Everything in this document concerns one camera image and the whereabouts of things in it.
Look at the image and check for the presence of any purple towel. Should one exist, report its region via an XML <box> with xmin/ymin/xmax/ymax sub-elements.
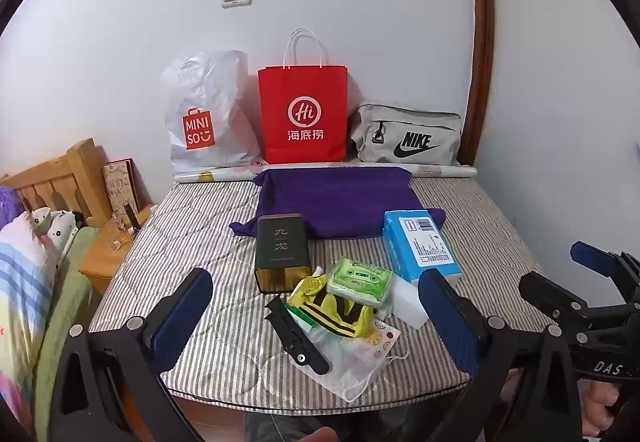
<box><xmin>229</xmin><ymin>165</ymin><xmax>447</xmax><ymax>240</ymax></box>

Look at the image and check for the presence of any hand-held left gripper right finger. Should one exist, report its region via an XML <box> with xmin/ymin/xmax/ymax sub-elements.
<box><xmin>417</xmin><ymin>269</ymin><xmax>586</xmax><ymax>442</ymax></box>

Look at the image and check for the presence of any grey waist bag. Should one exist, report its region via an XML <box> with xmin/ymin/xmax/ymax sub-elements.
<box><xmin>349</xmin><ymin>103</ymin><xmax>463</xmax><ymax>166</ymax></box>

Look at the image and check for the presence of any striped mattress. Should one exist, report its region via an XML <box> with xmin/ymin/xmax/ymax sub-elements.
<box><xmin>87</xmin><ymin>175</ymin><xmax>543</xmax><ymax>415</ymax></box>

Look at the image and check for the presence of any dark green tin box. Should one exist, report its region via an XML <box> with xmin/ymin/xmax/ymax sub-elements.
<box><xmin>253</xmin><ymin>213</ymin><xmax>312</xmax><ymax>295</ymax></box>

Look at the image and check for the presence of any colourful striped pillow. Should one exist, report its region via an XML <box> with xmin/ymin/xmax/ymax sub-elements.
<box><xmin>0</xmin><ymin>212</ymin><xmax>61</xmax><ymax>423</ymax></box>

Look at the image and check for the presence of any green bedsheet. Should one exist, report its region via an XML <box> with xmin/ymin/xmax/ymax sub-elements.
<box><xmin>30</xmin><ymin>227</ymin><xmax>101</xmax><ymax>442</ymax></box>

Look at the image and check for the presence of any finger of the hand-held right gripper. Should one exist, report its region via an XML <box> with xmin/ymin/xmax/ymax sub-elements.
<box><xmin>570</xmin><ymin>241</ymin><xmax>640</xmax><ymax>303</ymax></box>
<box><xmin>518</xmin><ymin>271</ymin><xmax>640</xmax><ymax>334</ymax></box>

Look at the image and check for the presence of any white sponge block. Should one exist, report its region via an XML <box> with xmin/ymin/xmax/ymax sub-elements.
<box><xmin>385</xmin><ymin>279</ymin><xmax>431</xmax><ymax>325</ymax></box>

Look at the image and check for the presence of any white plastic shopping bag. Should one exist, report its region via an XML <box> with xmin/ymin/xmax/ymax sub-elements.
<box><xmin>160</xmin><ymin>50</ymin><xmax>263</xmax><ymax>175</ymax></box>

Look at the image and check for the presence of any blue tissue pack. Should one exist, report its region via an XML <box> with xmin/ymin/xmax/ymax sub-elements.
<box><xmin>382</xmin><ymin>209</ymin><xmax>461</xmax><ymax>284</ymax></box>

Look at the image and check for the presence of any red paper shopping bag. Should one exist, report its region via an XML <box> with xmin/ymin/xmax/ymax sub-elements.
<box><xmin>257</xmin><ymin>28</ymin><xmax>349</xmax><ymax>164</ymax></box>

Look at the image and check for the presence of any person's right hand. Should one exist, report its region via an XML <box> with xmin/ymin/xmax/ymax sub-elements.
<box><xmin>582</xmin><ymin>377</ymin><xmax>632</xmax><ymax>438</ymax></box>

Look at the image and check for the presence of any rolled printed paper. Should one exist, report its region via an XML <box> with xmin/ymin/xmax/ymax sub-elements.
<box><xmin>174</xmin><ymin>162</ymin><xmax>478</xmax><ymax>183</ymax></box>

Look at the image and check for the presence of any white spotted plush toy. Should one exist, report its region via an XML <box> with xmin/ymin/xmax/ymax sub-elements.
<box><xmin>30</xmin><ymin>207</ymin><xmax>86</xmax><ymax>268</ymax></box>

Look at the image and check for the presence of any fruit print mask packet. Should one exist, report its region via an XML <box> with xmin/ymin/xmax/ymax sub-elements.
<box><xmin>305</xmin><ymin>317</ymin><xmax>403</xmax><ymax>373</ymax></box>

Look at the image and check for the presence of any patterned box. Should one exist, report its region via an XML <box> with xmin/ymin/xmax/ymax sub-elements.
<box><xmin>102</xmin><ymin>159</ymin><xmax>141</xmax><ymax>218</ymax></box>

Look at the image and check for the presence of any green pocket tissue packet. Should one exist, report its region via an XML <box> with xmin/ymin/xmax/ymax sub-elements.
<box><xmin>326</xmin><ymin>256</ymin><xmax>396</xmax><ymax>309</ymax></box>

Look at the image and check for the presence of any clear glass ornament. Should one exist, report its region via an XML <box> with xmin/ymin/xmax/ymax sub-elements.
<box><xmin>102</xmin><ymin>217</ymin><xmax>132</xmax><ymax>253</ymax></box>

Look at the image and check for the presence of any wooden nightstand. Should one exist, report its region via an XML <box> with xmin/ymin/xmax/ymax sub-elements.
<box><xmin>77</xmin><ymin>202</ymin><xmax>158</xmax><ymax>295</ymax></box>

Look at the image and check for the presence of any black watch strap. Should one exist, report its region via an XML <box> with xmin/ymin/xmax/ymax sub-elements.
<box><xmin>264</xmin><ymin>295</ymin><xmax>331</xmax><ymax>377</ymax></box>

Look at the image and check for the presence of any purple fluffy cushion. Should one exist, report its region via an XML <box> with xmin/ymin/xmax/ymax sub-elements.
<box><xmin>0</xmin><ymin>187</ymin><xmax>26</xmax><ymax>223</ymax></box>

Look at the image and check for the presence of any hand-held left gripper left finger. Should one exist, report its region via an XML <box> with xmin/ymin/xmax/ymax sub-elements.
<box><xmin>50</xmin><ymin>267</ymin><xmax>216</xmax><ymax>442</ymax></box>

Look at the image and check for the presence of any brown wooden door frame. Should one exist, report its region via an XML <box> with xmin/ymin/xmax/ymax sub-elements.
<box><xmin>457</xmin><ymin>0</ymin><xmax>496</xmax><ymax>168</ymax></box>

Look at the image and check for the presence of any wooden bed headboard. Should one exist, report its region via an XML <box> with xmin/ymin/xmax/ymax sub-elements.
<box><xmin>0</xmin><ymin>138</ymin><xmax>113</xmax><ymax>228</ymax></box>

